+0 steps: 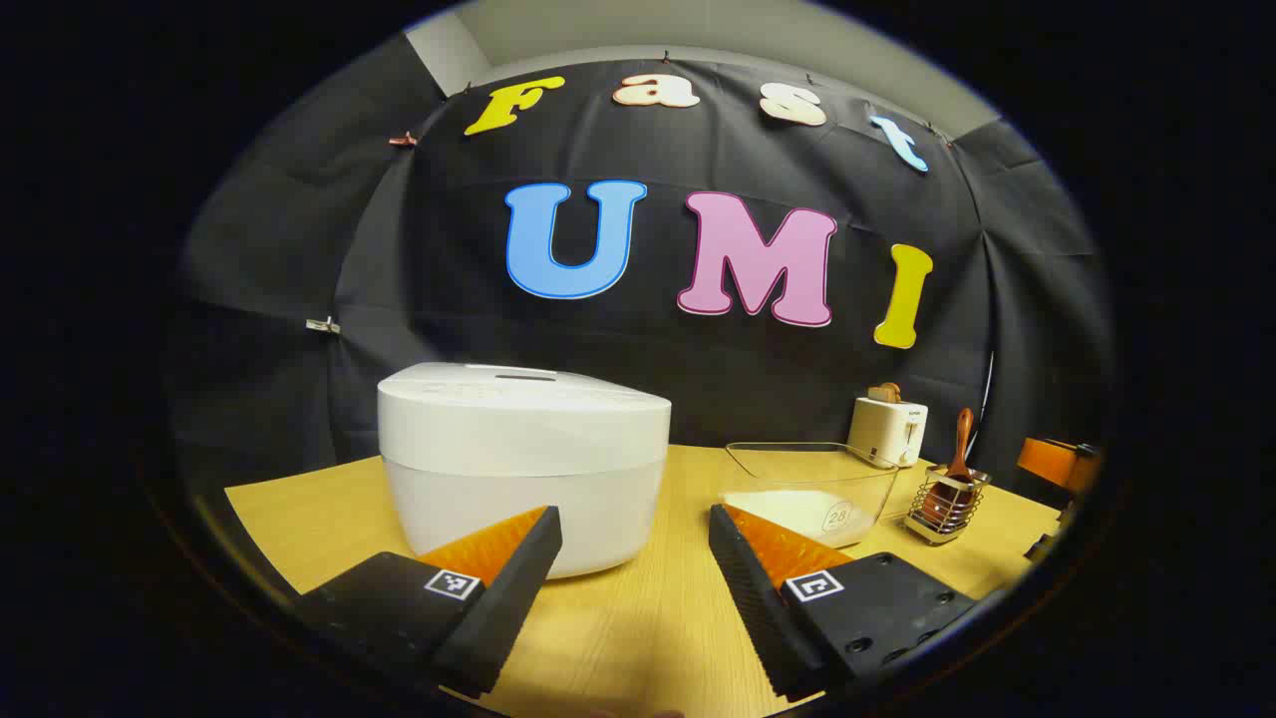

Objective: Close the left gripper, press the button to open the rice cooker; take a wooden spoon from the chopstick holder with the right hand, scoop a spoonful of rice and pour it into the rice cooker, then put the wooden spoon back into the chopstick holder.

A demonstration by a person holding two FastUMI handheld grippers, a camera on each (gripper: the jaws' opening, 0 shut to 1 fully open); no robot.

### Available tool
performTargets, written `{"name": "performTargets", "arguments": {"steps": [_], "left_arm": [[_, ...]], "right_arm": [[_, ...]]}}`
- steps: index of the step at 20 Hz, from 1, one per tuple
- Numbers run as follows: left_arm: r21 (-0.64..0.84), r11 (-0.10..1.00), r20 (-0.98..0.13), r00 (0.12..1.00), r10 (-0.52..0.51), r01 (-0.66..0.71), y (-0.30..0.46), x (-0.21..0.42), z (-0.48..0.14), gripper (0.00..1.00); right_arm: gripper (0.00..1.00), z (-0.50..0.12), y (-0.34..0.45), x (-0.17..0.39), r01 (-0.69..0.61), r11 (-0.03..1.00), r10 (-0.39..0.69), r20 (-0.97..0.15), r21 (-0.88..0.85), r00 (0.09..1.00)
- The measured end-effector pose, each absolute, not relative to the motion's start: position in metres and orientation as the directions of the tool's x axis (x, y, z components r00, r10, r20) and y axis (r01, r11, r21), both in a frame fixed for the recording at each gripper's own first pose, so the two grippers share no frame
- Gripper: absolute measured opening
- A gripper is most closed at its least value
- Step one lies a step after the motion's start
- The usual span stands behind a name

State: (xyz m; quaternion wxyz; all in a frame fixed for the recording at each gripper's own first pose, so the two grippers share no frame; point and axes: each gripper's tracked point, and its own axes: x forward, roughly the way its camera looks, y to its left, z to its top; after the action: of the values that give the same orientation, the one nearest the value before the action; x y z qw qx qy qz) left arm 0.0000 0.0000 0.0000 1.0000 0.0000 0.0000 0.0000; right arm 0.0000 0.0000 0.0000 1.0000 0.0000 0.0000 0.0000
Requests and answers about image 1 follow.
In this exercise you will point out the copper cloth clip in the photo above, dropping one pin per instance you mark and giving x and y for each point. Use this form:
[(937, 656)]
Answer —
[(402, 141)]

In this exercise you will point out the silver cloth clip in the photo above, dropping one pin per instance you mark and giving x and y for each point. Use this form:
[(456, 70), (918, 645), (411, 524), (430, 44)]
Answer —
[(322, 325)]

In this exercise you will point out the black backdrop cloth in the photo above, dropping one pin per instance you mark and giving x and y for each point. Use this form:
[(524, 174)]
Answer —
[(419, 299)]

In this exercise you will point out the clear plastic container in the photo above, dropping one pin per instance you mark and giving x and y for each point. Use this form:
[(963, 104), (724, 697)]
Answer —
[(797, 464)]

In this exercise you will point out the white toaster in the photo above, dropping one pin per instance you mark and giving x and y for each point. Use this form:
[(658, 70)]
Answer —
[(887, 434)]

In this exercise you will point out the white rice cooker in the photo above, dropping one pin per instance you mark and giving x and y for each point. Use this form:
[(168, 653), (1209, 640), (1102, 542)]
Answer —
[(518, 439)]

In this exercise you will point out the small black block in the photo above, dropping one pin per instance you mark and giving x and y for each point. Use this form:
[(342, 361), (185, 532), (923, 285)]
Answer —
[(1043, 546)]

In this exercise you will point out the brown wooden spoon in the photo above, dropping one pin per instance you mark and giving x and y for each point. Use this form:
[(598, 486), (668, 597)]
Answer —
[(963, 439)]

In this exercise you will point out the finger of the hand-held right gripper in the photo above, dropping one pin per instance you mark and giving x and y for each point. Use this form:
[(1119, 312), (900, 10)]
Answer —
[(1047, 461)]

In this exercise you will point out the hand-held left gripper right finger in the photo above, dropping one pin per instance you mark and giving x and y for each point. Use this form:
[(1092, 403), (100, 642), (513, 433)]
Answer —
[(753, 608)]

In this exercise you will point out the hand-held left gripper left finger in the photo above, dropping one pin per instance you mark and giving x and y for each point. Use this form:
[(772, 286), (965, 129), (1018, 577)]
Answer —
[(508, 598)]

